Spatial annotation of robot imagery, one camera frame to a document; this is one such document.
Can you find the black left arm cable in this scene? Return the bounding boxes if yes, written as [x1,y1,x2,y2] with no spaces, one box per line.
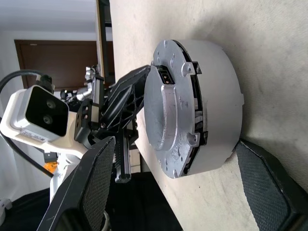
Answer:
[0,69,56,179]

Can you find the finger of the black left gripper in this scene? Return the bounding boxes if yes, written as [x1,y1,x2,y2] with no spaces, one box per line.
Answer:
[100,88,145,132]
[99,64,153,121]

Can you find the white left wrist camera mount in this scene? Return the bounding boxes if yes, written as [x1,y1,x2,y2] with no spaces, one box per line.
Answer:
[0,84,85,210]

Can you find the silver machine parts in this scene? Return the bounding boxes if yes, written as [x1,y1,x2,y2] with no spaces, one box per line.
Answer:
[60,64,101,103]

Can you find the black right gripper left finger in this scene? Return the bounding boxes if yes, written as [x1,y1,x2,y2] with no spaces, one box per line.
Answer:
[36,136,116,231]

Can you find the brown wooden door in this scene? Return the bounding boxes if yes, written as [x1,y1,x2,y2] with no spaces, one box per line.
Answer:
[13,39,115,90]

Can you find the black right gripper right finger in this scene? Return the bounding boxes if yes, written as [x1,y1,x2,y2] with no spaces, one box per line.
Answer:
[235,139,308,231]

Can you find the black metal post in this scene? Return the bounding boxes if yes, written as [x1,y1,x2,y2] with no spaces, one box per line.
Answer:
[96,0,113,84]

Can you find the silver motor end cap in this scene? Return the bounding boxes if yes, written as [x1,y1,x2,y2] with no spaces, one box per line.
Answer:
[143,39,209,179]

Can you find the motor stator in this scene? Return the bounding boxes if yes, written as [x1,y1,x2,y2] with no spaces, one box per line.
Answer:
[177,38,245,178]

